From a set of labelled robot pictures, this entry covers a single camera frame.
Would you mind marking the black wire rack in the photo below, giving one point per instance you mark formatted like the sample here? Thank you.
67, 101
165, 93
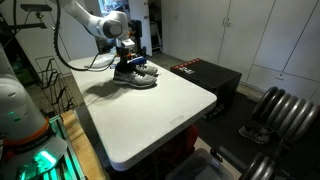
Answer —
54, 86

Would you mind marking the white folding table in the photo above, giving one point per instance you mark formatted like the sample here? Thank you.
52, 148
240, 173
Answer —
132, 123

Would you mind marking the white cabinet doors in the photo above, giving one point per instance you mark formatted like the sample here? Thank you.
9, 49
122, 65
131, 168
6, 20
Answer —
270, 42

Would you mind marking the wooden board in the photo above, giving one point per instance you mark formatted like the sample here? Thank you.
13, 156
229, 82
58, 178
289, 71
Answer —
84, 151

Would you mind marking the black camera on stand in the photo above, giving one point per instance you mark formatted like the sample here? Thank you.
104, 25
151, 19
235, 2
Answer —
38, 9

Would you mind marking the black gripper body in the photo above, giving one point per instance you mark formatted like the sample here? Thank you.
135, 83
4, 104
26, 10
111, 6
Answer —
123, 48

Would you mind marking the grey shoe on floor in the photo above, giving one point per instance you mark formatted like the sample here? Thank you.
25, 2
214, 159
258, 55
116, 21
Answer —
254, 135

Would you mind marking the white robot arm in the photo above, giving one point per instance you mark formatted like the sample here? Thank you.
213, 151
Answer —
114, 26

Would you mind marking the clear plastic bin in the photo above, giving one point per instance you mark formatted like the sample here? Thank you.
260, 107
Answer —
201, 165

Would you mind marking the blue bristle brush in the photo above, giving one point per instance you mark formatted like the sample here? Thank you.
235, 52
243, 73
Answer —
138, 61

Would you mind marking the black dumbbell weight stack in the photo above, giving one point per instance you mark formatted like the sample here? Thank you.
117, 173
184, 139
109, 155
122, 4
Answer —
293, 124

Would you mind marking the grey running shoe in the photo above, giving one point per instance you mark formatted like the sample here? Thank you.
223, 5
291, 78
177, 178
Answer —
146, 69
133, 78

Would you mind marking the white robot base, orange ring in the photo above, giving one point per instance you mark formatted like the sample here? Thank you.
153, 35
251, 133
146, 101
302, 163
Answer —
31, 147

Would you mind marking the black plyo box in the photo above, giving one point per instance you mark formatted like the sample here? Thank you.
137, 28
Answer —
221, 81

